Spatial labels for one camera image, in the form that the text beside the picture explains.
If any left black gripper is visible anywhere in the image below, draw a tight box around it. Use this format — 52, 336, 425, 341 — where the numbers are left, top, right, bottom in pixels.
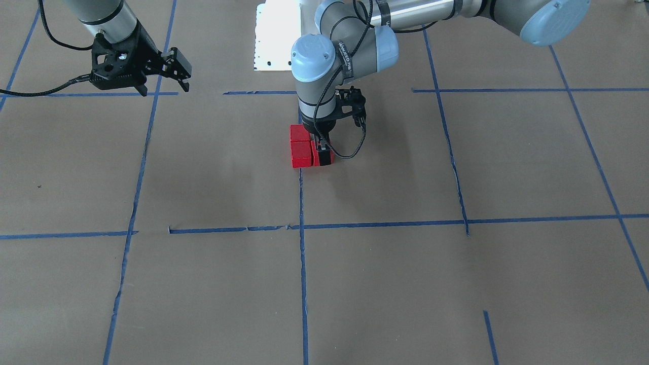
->
302, 86, 367, 166

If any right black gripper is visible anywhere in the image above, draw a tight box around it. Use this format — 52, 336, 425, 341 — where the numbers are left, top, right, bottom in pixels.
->
90, 23, 192, 96

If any red block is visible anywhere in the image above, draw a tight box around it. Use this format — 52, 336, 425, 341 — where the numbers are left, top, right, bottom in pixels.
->
311, 139, 335, 167
290, 140, 313, 168
289, 124, 311, 143

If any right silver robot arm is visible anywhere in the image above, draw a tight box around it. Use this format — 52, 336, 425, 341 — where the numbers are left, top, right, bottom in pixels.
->
65, 1, 192, 96

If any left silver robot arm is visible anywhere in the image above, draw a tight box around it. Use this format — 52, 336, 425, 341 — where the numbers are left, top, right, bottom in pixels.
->
290, 1, 590, 168

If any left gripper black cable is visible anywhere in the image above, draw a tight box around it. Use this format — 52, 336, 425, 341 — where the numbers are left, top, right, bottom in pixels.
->
312, 0, 376, 160

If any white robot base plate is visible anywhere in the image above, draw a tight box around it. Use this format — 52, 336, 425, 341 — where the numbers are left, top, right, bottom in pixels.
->
253, 1, 302, 71

